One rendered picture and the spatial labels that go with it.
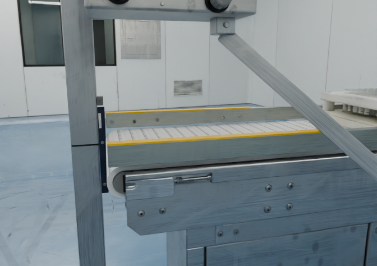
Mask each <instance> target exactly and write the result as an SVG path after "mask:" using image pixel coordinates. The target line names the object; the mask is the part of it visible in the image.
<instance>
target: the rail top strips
mask: <svg viewBox="0 0 377 266"><path fill-rule="evenodd" d="M249 108H251V107H223V108H194V109H165V110H149V111H120V112H106V114H123V113H151V112H179V111H207V110H221V109H249ZM313 133H321V132H320V131H319V130H317V129H312V130H294V131H275V132H257V133H246V134H228V135H209V136H191V137H172V138H162V139H144V140H125V141H108V142H107V146H119V145H136V144H154V143H171V142H181V141H199V140H216V139H234V138H243V137H261V136H278V135H296V134H313Z"/></svg>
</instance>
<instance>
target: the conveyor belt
mask: <svg viewBox="0 0 377 266"><path fill-rule="evenodd" d="M312 129H317V128H316V127H315V126H314V125H312V124H311V123H310V122H309V121H308V120H300V121H278V122H257V123H235V124H223V125H202V126H181V127H159V128H147V129H126V130H114V131H111V132H110V133H109V134H108V135H107V137H106V141H105V143H106V165H107V187H108V190H109V191H110V192H111V194H113V195H114V196H116V197H119V198H125V197H126V194H121V193H118V192H117V191H116V190H115V189H114V187H113V183H112V182H113V178H114V176H115V175H116V174H117V173H118V172H121V171H131V170H134V172H136V171H144V170H145V169H152V168H166V167H179V166H193V165H201V164H214V163H227V162H241V161H248V160H262V159H276V158H289V157H303V156H310V155H324V154H337V153H344V152H343V151H341V150H340V149H339V150H325V151H317V152H303V153H289V154H275V155H261V156H253V157H238V158H224V159H211V160H196V161H188V162H174V163H160V164H146V165H138V166H124V167H110V168H109V167H108V156H107V142H108V141H125V140H144V139H162V138H172V137H191V136H209V135H228V134H246V133H257V132H275V131H294V130H312ZM317 130H318V129H317Z"/></svg>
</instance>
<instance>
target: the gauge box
mask: <svg viewBox="0 0 377 266"><path fill-rule="evenodd" d="M84 6H85V9H86V12H87V14H88V17H89V18H90V19H121V20H160V21H200V22H210V19H212V18H215V17H235V18H236V20H238V19H241V18H244V17H248V16H251V15H254V14H256V6H257V0H232V1H231V3H230V4H229V6H228V8H227V9H226V10H225V11H224V12H221V13H214V12H211V11H210V10H209V9H208V8H207V6H206V4H205V0H129V1H128V2H126V3H124V4H114V3H112V2H111V1H109V0H84Z"/></svg>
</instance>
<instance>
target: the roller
mask: <svg viewBox="0 0 377 266"><path fill-rule="evenodd" d="M133 171H134V170H131V171H121V172H118V173H117V174H116V175H115V176H114V178H113V182H112V183H113V187H114V189H115V190H116V191H117V192H118V193H121V194H125V193H126V183H125V173H126V172H133Z"/></svg>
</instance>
